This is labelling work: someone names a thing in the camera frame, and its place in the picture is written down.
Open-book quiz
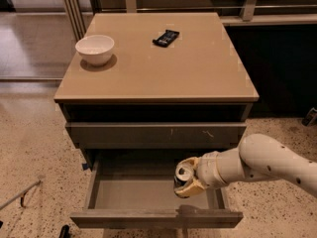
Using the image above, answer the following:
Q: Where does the metal rod on floor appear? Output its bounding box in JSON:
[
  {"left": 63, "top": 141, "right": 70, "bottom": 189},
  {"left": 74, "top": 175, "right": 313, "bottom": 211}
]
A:
[{"left": 0, "top": 179, "right": 42, "bottom": 210}]

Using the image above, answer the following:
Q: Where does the open middle drawer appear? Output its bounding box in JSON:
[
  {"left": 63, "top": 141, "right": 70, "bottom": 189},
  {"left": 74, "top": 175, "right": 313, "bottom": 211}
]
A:
[{"left": 70, "top": 150, "right": 243, "bottom": 229}]

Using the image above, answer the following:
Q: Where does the dark object by wall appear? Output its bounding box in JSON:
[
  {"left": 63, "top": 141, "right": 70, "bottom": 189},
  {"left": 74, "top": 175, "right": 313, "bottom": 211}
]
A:
[{"left": 302, "top": 108, "right": 317, "bottom": 126}]

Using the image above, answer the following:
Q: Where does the closed top drawer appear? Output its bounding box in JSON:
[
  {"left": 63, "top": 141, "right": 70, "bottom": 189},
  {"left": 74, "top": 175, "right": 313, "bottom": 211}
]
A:
[{"left": 65, "top": 122, "right": 247, "bottom": 150}]

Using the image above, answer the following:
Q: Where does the blue pepsi can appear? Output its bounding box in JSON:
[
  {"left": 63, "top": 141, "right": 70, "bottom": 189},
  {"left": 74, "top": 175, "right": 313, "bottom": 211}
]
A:
[{"left": 174, "top": 163, "right": 194, "bottom": 187}]

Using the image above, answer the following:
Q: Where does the grey drawer cabinet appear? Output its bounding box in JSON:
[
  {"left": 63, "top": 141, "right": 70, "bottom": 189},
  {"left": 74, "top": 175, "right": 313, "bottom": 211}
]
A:
[{"left": 53, "top": 12, "right": 261, "bottom": 238}]

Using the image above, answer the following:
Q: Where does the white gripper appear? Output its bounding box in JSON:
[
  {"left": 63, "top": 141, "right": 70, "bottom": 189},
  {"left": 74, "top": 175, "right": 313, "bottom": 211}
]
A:
[{"left": 174, "top": 151, "right": 227, "bottom": 198}]

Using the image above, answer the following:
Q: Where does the dark snack bar packet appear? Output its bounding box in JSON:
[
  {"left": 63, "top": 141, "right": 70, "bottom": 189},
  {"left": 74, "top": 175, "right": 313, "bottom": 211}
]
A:
[{"left": 153, "top": 30, "right": 179, "bottom": 48}]

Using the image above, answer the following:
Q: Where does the black object at floor edge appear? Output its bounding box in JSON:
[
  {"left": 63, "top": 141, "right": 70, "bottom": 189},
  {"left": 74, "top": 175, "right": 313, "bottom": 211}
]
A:
[{"left": 58, "top": 225, "right": 70, "bottom": 238}]

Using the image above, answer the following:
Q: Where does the white ceramic bowl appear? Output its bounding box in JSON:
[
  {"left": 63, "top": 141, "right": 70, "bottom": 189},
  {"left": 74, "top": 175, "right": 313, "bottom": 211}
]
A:
[{"left": 75, "top": 35, "right": 115, "bottom": 66}]

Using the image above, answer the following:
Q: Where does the metal railing frame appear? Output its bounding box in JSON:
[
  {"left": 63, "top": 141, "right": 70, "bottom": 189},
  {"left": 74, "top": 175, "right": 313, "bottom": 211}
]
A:
[{"left": 62, "top": 0, "right": 317, "bottom": 40}]

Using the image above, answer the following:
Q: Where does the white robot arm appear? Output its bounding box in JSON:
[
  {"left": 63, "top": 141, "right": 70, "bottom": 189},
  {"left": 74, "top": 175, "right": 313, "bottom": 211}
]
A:
[{"left": 174, "top": 134, "right": 317, "bottom": 198}]

